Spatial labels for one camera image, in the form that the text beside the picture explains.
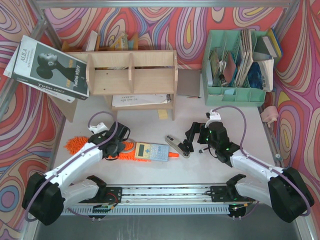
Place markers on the grey stapler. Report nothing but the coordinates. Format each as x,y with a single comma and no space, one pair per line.
180,147

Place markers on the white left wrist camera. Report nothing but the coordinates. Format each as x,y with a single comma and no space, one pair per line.
99,128

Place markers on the black Twins story book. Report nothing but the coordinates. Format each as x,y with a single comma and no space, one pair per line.
46,67

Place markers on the yellow blue calculator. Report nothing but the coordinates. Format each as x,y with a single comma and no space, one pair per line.
152,151

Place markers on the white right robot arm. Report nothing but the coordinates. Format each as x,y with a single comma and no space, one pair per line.
282,189

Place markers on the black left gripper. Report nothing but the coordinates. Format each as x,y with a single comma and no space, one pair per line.
119,131

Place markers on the spiral notepad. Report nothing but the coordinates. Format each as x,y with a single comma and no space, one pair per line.
140,100

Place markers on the black marker pen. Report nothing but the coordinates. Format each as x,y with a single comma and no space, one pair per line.
202,150

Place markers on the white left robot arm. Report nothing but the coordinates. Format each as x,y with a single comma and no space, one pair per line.
48,195

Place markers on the orange chenille duster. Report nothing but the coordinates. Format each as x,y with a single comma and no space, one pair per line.
89,150

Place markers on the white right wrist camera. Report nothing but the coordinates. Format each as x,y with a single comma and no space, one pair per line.
212,116

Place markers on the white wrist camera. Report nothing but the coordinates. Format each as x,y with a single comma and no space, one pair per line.
212,116
99,128

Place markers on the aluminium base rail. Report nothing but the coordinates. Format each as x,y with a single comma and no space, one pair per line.
176,194

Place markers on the white book under stack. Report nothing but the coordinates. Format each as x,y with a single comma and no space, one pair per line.
8,73

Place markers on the blue yellow book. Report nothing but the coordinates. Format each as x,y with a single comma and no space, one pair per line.
272,44

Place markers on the green desk organizer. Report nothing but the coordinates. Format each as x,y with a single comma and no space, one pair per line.
226,44

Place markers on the wooden bookshelf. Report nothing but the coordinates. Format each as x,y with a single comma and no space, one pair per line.
140,72

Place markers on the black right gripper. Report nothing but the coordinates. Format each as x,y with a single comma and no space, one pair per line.
195,132

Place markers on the grey notebook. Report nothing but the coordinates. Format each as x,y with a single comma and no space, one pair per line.
188,83

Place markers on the clear tape roll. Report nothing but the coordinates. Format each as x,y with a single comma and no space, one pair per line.
129,146

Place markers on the pink pig figurine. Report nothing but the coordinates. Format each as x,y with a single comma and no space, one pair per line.
269,115

